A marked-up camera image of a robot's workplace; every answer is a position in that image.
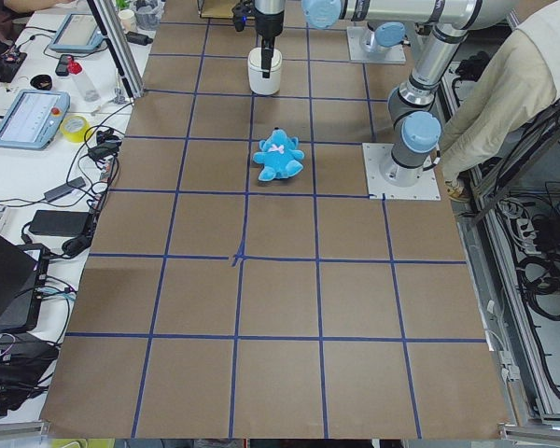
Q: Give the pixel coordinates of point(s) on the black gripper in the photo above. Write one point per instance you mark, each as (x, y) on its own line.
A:
(268, 25)

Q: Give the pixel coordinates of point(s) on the blue plush teddy bear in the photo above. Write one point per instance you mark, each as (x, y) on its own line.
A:
(279, 155)

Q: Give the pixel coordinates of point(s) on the grey plastic container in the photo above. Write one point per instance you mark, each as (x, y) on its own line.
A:
(148, 14)

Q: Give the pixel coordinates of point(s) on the white paper cup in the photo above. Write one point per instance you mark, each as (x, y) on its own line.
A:
(127, 20)

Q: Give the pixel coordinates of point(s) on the blue teach pendant far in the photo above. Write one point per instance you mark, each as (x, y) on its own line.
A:
(78, 33)

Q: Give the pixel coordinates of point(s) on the blue teach pendant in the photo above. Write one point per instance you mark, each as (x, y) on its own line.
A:
(78, 33)
(33, 119)

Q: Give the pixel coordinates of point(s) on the clear plastic bottle red cap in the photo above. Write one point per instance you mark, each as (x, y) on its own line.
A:
(84, 84)

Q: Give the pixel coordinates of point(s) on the black phone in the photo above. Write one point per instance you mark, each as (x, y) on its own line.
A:
(61, 69)

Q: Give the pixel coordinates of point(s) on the yellow tape roll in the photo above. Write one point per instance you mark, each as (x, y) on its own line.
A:
(74, 128)

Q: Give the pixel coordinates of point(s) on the blue teach pendant near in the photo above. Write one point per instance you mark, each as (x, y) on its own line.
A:
(33, 119)

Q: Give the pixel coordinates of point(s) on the person in beige clothes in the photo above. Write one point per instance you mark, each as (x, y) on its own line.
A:
(521, 80)

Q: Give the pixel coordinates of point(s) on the black power adapter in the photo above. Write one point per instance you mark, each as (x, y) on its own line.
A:
(59, 223)

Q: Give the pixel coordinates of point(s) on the black laptop computer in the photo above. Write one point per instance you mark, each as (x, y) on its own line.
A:
(23, 270)

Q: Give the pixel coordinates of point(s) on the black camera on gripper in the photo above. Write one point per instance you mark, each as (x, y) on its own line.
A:
(242, 11)

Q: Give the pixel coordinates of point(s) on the aluminium frame post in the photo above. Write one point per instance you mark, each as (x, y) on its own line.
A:
(107, 20)

